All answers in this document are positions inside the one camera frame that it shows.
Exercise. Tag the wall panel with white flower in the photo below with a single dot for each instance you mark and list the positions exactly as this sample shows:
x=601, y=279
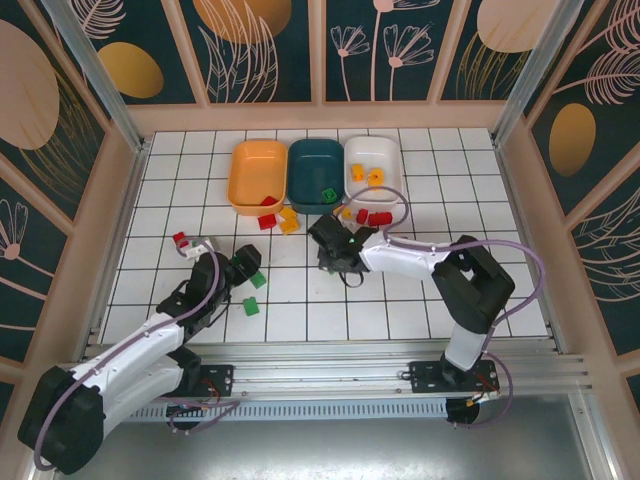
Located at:
x=25, y=260

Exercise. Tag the wall panel with orange oval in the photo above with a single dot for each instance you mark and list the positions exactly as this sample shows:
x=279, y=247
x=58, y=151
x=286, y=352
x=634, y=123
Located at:
x=590, y=125
x=150, y=50

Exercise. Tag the yellow square lego brick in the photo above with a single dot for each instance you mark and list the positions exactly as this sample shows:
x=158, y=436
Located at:
x=376, y=177
x=287, y=213
x=290, y=226
x=357, y=172

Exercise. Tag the wall panel with beige oval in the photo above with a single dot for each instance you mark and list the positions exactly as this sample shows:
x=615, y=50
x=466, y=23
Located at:
x=480, y=75

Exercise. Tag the white plastic container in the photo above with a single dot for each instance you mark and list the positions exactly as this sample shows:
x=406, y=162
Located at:
x=385, y=155

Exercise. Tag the green lego brick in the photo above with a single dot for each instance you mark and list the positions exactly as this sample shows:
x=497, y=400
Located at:
x=250, y=306
x=328, y=195
x=258, y=280

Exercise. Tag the red long lego brick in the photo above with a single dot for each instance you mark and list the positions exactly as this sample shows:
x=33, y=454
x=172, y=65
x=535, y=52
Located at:
x=380, y=218
x=270, y=202

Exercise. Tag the wall panel with beige circle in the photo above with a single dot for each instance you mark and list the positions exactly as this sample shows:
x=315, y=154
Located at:
x=30, y=125

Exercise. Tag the black round housing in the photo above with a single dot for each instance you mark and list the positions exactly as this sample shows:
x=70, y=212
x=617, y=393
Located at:
x=180, y=420
x=462, y=415

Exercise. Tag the wall panel with two flowers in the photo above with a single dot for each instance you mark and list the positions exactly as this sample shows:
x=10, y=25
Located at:
x=380, y=75

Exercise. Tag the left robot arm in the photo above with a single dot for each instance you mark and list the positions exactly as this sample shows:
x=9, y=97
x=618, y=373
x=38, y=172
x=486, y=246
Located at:
x=140, y=345

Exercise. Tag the wall panel with large leaf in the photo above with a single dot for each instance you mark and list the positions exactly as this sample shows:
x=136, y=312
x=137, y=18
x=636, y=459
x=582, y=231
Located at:
x=250, y=50

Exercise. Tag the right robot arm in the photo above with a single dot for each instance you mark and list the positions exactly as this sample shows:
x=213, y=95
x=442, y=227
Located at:
x=400, y=260

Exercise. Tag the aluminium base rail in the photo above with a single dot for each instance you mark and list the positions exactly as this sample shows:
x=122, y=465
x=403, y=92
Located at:
x=325, y=370

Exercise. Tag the teal plastic container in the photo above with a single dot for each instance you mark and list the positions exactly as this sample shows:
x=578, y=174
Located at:
x=310, y=170

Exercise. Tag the orange plastic container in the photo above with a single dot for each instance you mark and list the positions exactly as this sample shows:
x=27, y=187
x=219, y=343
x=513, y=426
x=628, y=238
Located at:
x=250, y=170

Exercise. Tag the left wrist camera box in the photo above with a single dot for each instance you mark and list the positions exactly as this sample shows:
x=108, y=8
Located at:
x=200, y=248

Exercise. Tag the yellow tall lego brick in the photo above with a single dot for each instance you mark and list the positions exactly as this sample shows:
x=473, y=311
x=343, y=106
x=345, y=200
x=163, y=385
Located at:
x=346, y=214

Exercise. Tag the aluminium frame post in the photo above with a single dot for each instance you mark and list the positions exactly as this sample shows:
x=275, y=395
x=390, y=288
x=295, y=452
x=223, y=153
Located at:
x=100, y=75
x=534, y=70

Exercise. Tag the wall panel with feather leaves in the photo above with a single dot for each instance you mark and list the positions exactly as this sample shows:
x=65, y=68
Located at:
x=610, y=260

